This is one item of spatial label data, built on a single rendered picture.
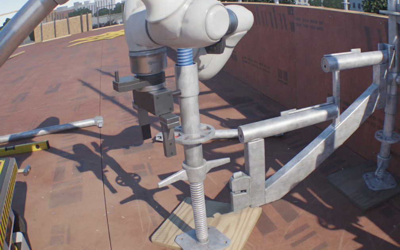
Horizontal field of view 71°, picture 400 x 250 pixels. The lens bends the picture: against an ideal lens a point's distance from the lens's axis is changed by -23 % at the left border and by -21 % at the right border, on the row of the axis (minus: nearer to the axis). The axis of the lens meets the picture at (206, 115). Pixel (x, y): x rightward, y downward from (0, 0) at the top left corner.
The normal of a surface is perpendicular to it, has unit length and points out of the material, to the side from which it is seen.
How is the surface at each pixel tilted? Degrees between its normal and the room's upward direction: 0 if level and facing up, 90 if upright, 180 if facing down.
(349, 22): 90
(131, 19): 85
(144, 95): 90
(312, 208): 0
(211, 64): 112
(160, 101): 90
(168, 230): 0
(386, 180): 0
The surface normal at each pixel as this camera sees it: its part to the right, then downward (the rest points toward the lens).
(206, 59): 0.02, 0.60
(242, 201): 0.17, 0.33
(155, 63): 0.57, 0.24
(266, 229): -0.07, -0.94
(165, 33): -0.49, 0.80
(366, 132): -0.95, 0.16
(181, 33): -0.55, 0.62
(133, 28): -0.65, 0.33
